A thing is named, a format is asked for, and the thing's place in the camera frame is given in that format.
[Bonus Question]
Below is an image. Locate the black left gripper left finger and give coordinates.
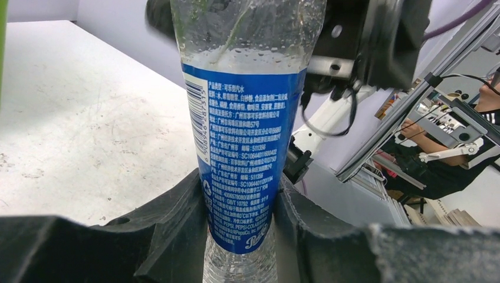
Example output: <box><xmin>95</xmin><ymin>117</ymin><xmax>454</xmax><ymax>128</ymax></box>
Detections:
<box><xmin>1</xmin><ymin>170</ymin><xmax>208</xmax><ymax>282</ymax></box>

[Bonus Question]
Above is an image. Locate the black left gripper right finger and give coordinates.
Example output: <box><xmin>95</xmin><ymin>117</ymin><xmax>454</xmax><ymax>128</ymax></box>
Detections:
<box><xmin>274</xmin><ymin>177</ymin><xmax>499</xmax><ymax>282</ymax></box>

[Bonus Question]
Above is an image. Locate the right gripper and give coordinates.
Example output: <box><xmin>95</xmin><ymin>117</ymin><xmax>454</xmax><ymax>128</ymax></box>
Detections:
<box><xmin>304</xmin><ymin>1</ymin><xmax>431</xmax><ymax>94</ymax></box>

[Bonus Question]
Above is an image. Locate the blue cap water bottle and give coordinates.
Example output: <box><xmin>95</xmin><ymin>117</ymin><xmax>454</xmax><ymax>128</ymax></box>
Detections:
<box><xmin>171</xmin><ymin>1</ymin><xmax>327</xmax><ymax>282</ymax></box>

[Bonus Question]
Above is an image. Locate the green plastic bin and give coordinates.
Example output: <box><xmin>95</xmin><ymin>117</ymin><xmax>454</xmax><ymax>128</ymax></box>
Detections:
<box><xmin>0</xmin><ymin>0</ymin><xmax>8</xmax><ymax>85</ymax></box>

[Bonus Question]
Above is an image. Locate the person in background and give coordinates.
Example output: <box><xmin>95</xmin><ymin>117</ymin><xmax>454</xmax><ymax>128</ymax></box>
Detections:
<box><xmin>380</xmin><ymin>78</ymin><xmax>500</xmax><ymax>200</ymax></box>

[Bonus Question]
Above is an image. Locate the aluminium frame rail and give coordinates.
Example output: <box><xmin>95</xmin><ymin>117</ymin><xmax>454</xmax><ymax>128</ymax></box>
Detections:
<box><xmin>337</xmin><ymin>1</ymin><xmax>499</xmax><ymax>183</ymax></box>

